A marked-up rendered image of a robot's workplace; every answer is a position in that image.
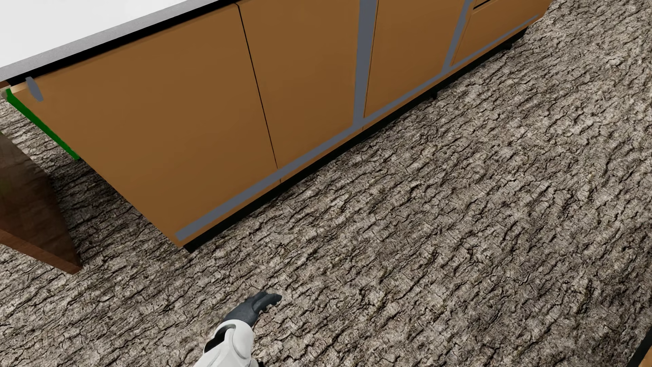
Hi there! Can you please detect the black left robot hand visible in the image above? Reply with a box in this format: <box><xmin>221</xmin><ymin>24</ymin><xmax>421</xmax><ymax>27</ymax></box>
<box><xmin>223</xmin><ymin>291</ymin><xmax>283</xmax><ymax>328</ymax></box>

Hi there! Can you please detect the orange wooden cabinet counter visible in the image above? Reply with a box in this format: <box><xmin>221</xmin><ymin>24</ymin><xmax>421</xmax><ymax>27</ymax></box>
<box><xmin>0</xmin><ymin>0</ymin><xmax>553</xmax><ymax>254</ymax></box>

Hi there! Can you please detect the dark brown wooden furniture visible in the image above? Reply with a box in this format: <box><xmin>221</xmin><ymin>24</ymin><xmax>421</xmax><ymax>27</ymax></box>
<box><xmin>0</xmin><ymin>134</ymin><xmax>83</xmax><ymax>275</ymax></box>

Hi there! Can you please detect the green panel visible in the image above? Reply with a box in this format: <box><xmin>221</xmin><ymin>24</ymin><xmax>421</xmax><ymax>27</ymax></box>
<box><xmin>5</xmin><ymin>89</ymin><xmax>81</xmax><ymax>161</ymax></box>

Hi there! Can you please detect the orange black furniture corner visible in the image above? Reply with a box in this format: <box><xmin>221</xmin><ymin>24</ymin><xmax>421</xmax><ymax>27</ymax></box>
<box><xmin>626</xmin><ymin>330</ymin><xmax>652</xmax><ymax>367</ymax></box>

